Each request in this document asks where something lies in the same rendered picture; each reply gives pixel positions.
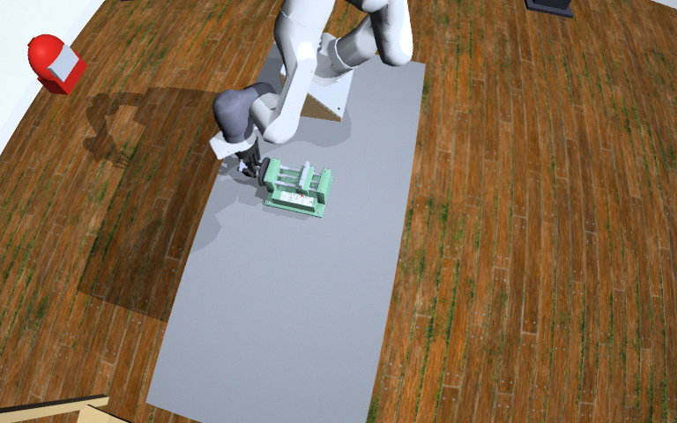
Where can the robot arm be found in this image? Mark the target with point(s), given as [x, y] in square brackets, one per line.
[297, 31]

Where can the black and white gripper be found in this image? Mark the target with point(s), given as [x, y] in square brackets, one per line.
[252, 162]

